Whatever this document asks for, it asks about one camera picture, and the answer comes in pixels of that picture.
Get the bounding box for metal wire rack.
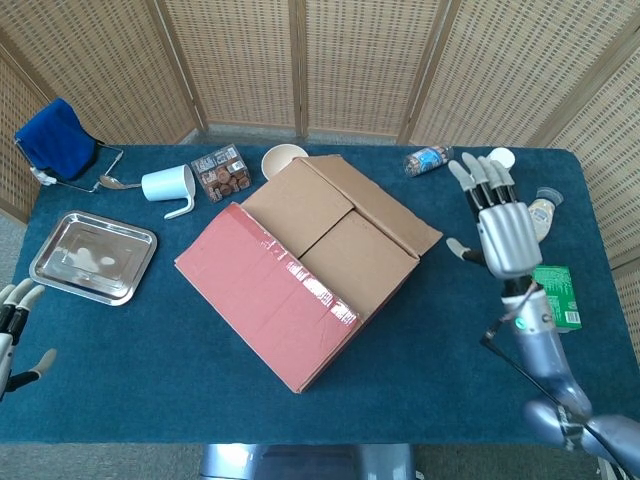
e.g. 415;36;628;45
14;139;125;194

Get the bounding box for stacked white paper cups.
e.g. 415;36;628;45
487;147;516;172

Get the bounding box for squeeze mayonnaise bottle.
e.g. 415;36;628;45
527;186;566;245

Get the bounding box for brown snack package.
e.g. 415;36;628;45
190;143;252;204

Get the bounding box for beige paper bowl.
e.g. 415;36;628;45
260;143;311;181

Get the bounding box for dark blue table cloth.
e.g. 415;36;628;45
0;144;640;446

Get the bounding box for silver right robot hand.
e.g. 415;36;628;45
445;152;544;279

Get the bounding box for clear plastic snack bottle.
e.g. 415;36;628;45
403;145;455;178

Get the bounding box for blue towel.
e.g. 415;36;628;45
14;97;99;182

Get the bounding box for pale blue plastic mug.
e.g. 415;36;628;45
140;164;197;221

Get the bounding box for stainless steel tray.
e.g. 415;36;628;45
28;210;158;307

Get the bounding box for green box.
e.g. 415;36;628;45
531;264;584;335

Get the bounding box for woven wooden folding screen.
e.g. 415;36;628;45
0;0;640;361

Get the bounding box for metal spoon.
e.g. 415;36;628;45
98;174;144;191

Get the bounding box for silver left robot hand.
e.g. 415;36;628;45
0;278;58;401

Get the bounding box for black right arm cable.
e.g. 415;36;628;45
478;312;596;426

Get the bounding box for red cardboard box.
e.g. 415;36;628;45
173;153;444;395

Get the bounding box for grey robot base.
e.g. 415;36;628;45
198;443;417;480

